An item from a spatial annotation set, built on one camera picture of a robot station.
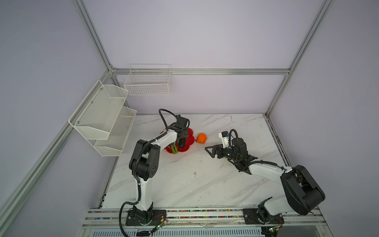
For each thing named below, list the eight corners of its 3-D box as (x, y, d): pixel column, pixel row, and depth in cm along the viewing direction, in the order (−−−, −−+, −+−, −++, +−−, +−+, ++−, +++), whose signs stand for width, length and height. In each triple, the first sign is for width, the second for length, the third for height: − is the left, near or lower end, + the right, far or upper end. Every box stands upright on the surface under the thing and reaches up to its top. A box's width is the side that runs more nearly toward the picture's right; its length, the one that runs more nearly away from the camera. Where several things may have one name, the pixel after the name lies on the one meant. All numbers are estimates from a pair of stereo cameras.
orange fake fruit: (195, 141, 105) (195, 137, 101) (200, 135, 108) (200, 131, 104) (202, 145, 102) (203, 141, 99) (207, 139, 106) (207, 135, 102)
